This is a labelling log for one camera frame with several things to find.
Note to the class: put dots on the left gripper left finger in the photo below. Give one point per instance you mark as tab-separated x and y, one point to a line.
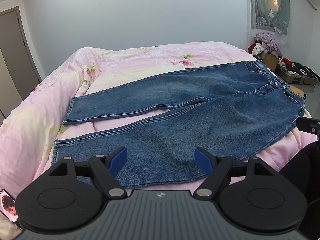
71	194

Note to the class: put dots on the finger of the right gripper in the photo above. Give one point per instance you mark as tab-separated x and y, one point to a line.
308	125

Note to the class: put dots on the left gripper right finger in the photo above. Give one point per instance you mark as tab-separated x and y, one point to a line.
251	195

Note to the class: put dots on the blue denim jeans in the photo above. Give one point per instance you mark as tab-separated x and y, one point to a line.
235	110

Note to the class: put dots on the cardboard storage boxes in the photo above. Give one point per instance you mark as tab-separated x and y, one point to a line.
291	72

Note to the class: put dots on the smartphone with lit screen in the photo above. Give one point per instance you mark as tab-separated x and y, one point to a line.
8	207

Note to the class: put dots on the pink floral duvet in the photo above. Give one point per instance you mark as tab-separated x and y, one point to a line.
29	131

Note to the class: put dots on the pile of clothes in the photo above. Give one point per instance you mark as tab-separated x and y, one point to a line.
265	43

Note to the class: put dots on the green patterned curtain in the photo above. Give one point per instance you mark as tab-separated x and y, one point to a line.
271	15

